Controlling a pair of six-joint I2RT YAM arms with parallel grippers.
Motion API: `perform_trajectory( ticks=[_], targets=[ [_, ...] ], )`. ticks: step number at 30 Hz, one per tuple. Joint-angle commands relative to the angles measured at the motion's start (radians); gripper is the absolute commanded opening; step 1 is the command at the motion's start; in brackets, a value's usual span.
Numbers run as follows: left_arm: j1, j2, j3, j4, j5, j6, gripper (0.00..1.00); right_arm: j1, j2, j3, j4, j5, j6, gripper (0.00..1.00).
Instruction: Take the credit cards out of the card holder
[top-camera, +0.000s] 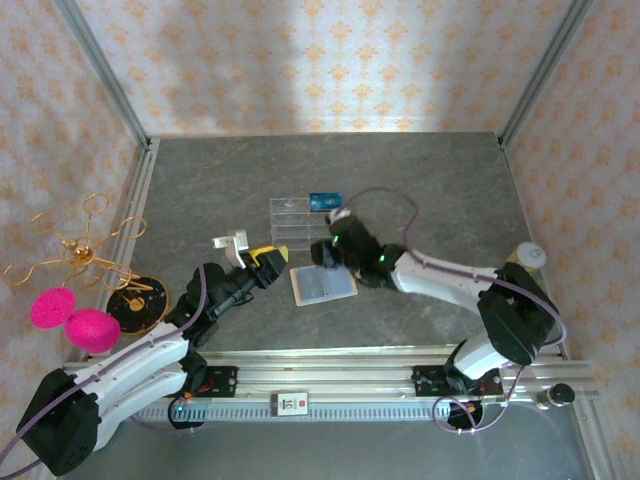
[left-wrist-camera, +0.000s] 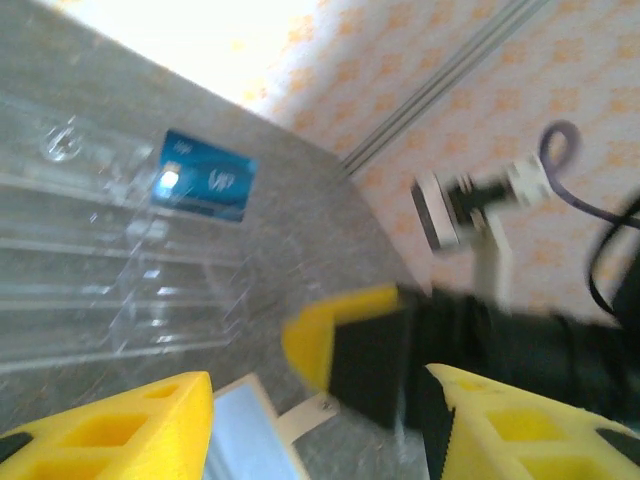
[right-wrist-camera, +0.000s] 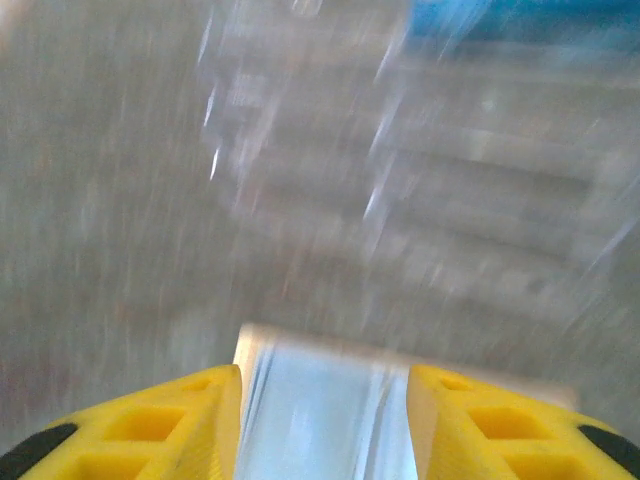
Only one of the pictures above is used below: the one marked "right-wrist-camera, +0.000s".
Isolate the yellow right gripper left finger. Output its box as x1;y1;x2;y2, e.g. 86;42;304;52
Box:
0;364;242;480

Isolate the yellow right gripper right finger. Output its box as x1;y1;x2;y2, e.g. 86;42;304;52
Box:
408;363;640;480

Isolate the beige leather card holder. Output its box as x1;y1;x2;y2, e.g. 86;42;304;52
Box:
232;322;579;480

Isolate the blue VIP credit card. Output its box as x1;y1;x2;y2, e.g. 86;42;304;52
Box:
405;0;640;49

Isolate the clear acrylic tiered card stand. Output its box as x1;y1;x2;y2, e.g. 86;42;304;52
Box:
197;0;640;326

